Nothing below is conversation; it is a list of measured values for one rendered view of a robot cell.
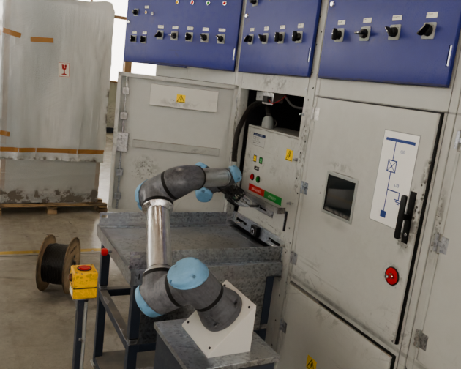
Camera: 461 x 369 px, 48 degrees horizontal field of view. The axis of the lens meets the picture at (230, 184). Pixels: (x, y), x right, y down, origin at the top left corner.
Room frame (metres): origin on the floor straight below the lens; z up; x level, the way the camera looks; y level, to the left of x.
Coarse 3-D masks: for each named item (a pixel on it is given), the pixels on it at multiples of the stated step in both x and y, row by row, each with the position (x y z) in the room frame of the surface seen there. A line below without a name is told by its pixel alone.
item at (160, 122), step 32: (128, 96) 2.69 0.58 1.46; (160, 96) 2.67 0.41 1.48; (192, 96) 2.69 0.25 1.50; (224, 96) 2.73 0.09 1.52; (128, 128) 2.69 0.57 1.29; (160, 128) 2.70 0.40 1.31; (192, 128) 2.72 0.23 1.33; (224, 128) 2.73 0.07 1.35; (128, 160) 2.69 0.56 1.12; (160, 160) 2.70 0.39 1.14; (192, 160) 2.72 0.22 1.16; (224, 160) 2.73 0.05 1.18; (128, 192) 2.69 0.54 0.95; (192, 192) 2.72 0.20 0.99
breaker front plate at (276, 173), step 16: (256, 128) 2.58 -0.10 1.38; (272, 144) 2.42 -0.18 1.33; (288, 144) 2.30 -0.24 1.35; (256, 160) 2.54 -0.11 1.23; (272, 160) 2.41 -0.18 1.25; (256, 176) 2.52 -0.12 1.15; (272, 176) 2.39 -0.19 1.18; (288, 176) 2.27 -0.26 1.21; (272, 192) 2.37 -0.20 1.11; (288, 192) 2.25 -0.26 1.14; (240, 208) 2.63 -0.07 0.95; (256, 208) 2.48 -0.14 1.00; (272, 224) 2.34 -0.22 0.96
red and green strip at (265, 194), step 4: (252, 184) 2.54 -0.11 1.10; (252, 188) 2.54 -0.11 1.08; (256, 188) 2.51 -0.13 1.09; (260, 188) 2.48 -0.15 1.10; (256, 192) 2.50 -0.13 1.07; (260, 192) 2.47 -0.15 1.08; (264, 192) 2.44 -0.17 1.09; (268, 192) 2.41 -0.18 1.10; (264, 196) 2.43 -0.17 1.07; (268, 196) 2.40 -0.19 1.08; (272, 196) 2.37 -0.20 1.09; (276, 196) 2.34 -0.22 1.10; (272, 200) 2.36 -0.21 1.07; (276, 200) 2.33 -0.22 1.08; (280, 200) 2.30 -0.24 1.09; (280, 204) 2.30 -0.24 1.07
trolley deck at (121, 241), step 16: (112, 240) 2.17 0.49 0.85; (128, 240) 2.20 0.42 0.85; (144, 240) 2.22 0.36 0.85; (176, 240) 2.28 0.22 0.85; (192, 240) 2.31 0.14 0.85; (208, 240) 2.34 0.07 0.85; (224, 240) 2.37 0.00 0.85; (240, 240) 2.40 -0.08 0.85; (112, 256) 2.09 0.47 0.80; (128, 256) 1.99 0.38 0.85; (128, 272) 1.86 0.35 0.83; (224, 272) 2.01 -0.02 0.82; (240, 272) 2.04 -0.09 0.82; (256, 272) 2.08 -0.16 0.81; (272, 272) 2.12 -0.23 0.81
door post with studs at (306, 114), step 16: (320, 16) 2.14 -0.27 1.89; (320, 32) 2.12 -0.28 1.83; (320, 48) 2.11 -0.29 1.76; (304, 112) 2.15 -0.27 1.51; (304, 128) 2.13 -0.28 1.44; (304, 144) 2.12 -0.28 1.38; (288, 208) 2.17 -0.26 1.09; (288, 224) 2.14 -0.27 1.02; (288, 240) 2.13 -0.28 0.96; (288, 256) 2.11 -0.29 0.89
